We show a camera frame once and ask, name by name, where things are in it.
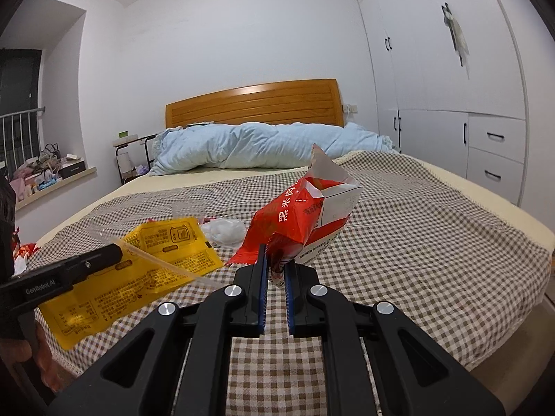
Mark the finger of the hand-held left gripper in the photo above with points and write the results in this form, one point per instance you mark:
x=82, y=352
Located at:
x=95, y=260

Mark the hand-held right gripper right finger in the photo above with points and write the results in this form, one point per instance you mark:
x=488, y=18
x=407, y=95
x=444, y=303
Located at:
x=289, y=307

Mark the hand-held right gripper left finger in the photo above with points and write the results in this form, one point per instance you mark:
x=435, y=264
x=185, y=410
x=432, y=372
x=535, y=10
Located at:
x=261, y=294

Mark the yellow snack packet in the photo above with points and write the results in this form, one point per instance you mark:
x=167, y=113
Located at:
x=130, y=299

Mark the red snack packet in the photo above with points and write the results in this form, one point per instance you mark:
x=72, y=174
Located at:
x=286, y=225

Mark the person's left hand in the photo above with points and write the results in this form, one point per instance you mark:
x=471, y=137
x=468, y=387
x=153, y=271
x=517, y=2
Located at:
x=45, y=359

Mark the red white snack bag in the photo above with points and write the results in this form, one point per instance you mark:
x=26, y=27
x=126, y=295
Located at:
x=26, y=253

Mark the beige bed sheet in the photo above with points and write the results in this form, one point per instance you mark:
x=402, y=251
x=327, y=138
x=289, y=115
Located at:
x=143, y=186

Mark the black flat box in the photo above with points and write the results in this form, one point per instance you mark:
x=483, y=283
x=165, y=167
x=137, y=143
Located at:
x=73, y=169

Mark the pink gift bag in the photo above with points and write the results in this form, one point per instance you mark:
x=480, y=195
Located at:
x=21, y=184

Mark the beige handbag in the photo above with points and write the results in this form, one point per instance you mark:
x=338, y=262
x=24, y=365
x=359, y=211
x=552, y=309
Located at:
x=52, y=154

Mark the brown checked blanket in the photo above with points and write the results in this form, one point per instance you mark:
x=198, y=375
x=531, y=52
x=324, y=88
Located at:
x=412, y=247

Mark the white window railing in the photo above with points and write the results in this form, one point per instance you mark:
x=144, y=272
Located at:
x=17, y=138

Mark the light blue duvet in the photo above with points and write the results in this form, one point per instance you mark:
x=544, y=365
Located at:
x=260, y=147

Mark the white wardrobe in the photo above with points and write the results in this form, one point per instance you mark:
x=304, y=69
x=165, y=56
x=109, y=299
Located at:
x=433, y=73

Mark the pale hanging bag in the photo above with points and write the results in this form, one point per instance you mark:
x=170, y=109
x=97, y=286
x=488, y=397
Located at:
x=455, y=34

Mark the black frame side table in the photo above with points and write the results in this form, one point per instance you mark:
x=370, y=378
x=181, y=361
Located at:
x=130, y=141

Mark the white wall socket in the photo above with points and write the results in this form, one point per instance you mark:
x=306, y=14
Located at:
x=350, y=108

